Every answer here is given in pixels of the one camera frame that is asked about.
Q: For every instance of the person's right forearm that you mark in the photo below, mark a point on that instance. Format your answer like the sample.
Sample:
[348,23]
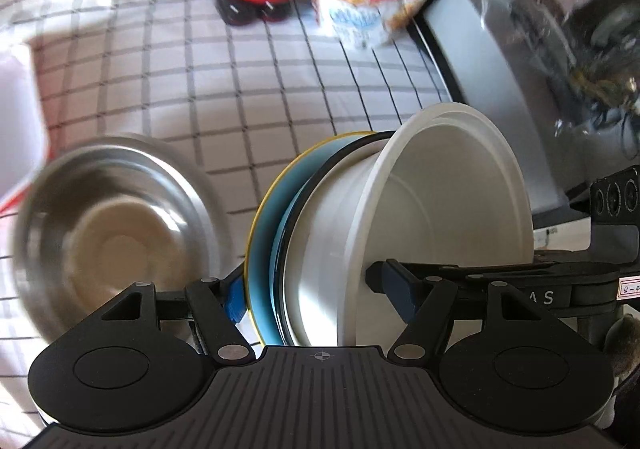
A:
[624,344]

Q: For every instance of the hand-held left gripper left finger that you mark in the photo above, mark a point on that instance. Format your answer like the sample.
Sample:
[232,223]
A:
[235,307]

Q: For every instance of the blue plate with yellow rim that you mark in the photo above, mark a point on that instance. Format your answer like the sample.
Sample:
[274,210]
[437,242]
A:
[257,269]

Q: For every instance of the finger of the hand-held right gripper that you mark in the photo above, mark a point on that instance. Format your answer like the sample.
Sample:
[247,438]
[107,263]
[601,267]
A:
[525,272]

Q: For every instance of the checked tablecloth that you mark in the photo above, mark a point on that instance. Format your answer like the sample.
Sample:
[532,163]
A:
[200,94]

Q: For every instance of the white bowl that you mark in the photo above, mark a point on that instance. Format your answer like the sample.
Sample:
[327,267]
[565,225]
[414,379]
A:
[450,189]

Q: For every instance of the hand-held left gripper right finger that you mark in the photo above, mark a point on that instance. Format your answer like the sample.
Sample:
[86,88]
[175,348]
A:
[397,291]

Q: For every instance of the stainless steel bowl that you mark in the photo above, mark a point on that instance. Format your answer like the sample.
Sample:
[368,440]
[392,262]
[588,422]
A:
[115,249]

